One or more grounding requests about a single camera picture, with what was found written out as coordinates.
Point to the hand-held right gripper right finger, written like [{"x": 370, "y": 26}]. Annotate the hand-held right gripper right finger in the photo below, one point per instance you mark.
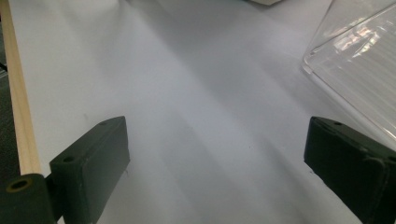
[{"x": 351, "y": 161}]

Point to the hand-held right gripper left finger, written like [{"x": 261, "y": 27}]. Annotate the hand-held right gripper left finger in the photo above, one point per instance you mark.
[{"x": 90, "y": 168}]

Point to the clear plastic tray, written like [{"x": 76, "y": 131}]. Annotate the clear plastic tray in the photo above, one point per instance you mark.
[{"x": 361, "y": 62}]

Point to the wooden table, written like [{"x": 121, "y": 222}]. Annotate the wooden table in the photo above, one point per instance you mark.
[{"x": 19, "y": 93}]

